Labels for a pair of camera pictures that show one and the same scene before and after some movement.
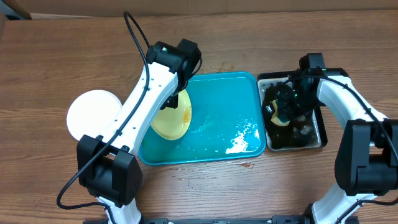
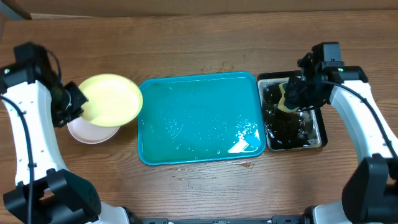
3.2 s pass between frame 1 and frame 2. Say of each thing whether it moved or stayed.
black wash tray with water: stayed
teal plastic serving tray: stayed
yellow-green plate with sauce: moved
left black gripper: moved
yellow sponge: moved
